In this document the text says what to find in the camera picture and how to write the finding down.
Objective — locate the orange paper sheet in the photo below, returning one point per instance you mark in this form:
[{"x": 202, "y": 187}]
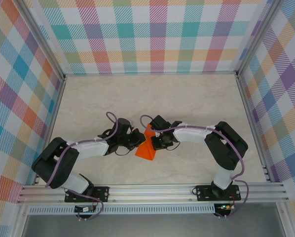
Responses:
[{"x": 145, "y": 153}]

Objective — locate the small circuit board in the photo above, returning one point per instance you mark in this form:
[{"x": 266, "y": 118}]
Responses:
[
  {"x": 84, "y": 209},
  {"x": 225, "y": 207}
]

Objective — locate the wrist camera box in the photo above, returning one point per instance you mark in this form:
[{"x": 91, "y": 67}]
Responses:
[
  {"x": 124, "y": 124},
  {"x": 159, "y": 123}
]

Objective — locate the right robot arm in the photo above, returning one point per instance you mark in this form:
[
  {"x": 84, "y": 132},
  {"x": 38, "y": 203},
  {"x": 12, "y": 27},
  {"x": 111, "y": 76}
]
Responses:
[{"x": 224, "y": 148}]

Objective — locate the aluminium side rail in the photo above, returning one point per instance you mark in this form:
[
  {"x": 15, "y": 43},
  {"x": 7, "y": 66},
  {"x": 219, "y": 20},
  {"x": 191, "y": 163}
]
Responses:
[
  {"x": 51, "y": 128},
  {"x": 251, "y": 118}
]

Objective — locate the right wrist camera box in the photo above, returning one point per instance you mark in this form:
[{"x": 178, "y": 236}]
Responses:
[{"x": 159, "y": 123}]

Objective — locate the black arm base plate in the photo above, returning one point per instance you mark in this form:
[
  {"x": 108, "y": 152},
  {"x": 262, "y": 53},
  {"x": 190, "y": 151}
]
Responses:
[
  {"x": 101, "y": 193},
  {"x": 204, "y": 193}
]

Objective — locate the grey metal shelf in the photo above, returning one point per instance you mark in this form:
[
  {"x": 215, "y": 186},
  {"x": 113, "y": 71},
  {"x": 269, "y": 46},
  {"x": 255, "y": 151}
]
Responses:
[{"x": 150, "y": 227}]

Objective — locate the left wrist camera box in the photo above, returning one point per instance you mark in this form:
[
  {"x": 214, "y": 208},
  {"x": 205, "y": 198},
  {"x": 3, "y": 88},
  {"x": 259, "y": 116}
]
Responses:
[{"x": 124, "y": 124}]

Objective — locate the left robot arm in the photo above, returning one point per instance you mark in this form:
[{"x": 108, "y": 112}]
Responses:
[{"x": 63, "y": 165}]

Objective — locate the thin aluminium wall rail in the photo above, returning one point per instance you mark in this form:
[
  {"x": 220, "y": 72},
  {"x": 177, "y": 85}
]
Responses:
[{"x": 150, "y": 73}]

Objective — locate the aluminium corner post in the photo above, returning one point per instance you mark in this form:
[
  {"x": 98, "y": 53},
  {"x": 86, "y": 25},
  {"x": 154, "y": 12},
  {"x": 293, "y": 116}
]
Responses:
[
  {"x": 259, "y": 37},
  {"x": 42, "y": 37}
]

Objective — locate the aluminium frame rail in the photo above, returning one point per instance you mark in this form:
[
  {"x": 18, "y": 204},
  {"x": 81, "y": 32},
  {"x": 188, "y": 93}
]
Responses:
[{"x": 152, "y": 192}]

